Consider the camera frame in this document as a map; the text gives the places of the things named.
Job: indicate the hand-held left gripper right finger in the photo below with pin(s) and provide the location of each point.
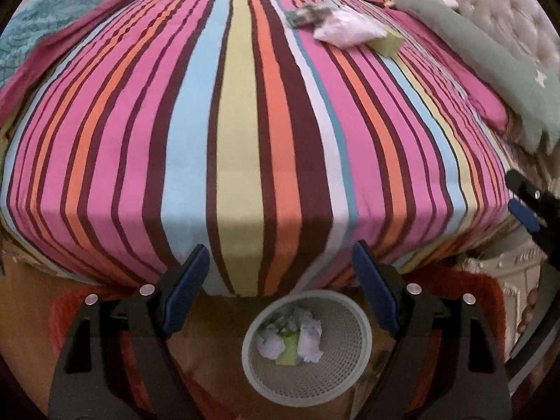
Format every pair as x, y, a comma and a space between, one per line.
376, 288

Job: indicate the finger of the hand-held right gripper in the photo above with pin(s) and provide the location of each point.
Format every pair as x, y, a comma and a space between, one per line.
525, 216
523, 186

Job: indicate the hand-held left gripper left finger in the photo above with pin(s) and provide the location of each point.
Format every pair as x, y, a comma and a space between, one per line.
188, 293

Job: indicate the white mesh wastebasket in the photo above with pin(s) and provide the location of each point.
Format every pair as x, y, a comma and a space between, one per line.
306, 378

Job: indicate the person's right hand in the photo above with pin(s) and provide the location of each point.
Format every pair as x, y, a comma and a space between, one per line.
528, 313

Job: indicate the ornate cream nightstand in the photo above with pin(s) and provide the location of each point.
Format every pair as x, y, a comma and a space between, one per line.
507, 280

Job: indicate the red rug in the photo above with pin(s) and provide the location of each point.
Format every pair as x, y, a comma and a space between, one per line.
218, 402

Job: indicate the large pink pillow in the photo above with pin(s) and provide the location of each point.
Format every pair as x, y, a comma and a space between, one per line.
463, 83

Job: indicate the long green bone-print pillow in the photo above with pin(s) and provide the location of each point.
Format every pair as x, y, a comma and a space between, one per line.
494, 65

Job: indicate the striped bed sheet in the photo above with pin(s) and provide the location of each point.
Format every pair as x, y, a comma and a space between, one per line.
245, 140

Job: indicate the small green box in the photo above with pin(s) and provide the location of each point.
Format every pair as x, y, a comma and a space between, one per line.
388, 43

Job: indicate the white plastic bag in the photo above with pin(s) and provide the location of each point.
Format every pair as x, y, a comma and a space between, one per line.
348, 26

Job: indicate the green printed white box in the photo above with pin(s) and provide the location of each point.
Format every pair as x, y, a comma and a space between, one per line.
308, 15

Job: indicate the orange and blue quilt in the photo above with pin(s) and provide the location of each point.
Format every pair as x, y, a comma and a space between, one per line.
48, 22

